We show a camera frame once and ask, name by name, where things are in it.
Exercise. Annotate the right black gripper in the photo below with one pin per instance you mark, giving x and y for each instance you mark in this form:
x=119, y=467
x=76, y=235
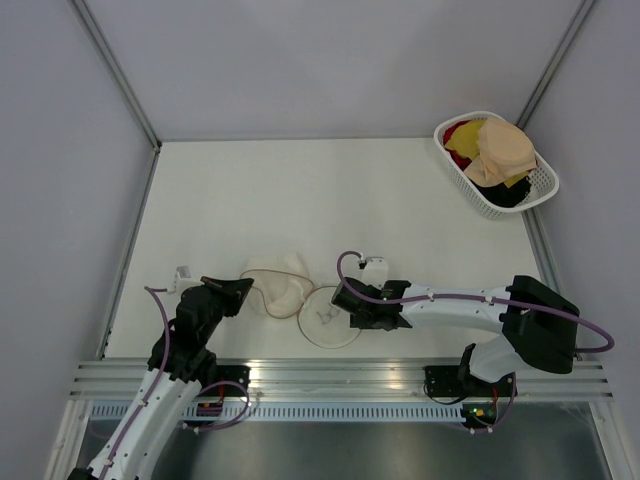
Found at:
x=359, y=320

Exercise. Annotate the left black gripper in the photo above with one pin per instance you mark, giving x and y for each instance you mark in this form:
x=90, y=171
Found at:
x=240, y=287

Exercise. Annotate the cream mesh laundry bag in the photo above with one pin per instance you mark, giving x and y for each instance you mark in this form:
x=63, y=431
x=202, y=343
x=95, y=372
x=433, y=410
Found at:
x=284, y=290

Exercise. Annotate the beige bra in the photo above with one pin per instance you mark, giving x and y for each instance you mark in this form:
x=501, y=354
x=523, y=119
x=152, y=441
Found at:
x=504, y=152

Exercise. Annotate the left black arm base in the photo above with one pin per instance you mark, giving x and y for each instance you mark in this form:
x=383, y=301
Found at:
x=226, y=381

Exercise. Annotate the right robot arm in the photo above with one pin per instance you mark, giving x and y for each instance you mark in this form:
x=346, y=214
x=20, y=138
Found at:
x=525, y=318

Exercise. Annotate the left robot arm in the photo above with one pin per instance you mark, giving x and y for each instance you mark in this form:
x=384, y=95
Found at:
x=132, y=451

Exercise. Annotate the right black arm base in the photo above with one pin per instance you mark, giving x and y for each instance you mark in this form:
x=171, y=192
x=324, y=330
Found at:
x=454, y=382

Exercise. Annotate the black garment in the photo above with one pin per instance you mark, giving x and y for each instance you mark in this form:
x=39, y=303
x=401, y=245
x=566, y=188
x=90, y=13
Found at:
x=504, y=196

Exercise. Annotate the yellow garment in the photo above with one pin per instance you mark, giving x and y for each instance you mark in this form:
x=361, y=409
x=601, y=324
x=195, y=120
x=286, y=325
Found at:
x=463, y=143

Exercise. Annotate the white plastic basket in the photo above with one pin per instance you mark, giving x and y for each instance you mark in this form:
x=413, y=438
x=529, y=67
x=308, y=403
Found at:
x=543, y=180

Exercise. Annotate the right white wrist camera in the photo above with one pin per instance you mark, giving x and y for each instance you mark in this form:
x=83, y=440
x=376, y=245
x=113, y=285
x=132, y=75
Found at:
x=374, y=271

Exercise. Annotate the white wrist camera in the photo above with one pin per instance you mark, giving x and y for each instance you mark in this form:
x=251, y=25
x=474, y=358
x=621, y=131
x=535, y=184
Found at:
x=182, y=280
x=374, y=271

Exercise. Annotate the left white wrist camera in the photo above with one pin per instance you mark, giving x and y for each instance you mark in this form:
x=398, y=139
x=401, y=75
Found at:
x=182, y=280

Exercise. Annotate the aluminium mounting rail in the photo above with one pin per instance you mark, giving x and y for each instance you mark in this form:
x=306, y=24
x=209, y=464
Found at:
x=317, y=380

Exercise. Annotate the white slotted cable duct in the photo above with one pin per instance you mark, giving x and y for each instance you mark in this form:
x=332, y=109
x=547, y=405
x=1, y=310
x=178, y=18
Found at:
x=342, y=412

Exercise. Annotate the left aluminium frame post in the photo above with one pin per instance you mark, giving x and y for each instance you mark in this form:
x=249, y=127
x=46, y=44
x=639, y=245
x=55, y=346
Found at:
x=98, y=39

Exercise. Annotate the aluminium frame post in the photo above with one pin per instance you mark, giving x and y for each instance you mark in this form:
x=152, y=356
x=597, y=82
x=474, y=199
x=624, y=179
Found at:
x=574, y=28
x=98, y=39

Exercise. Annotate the right aluminium frame post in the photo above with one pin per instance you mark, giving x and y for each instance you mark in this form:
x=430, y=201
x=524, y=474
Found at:
x=574, y=28

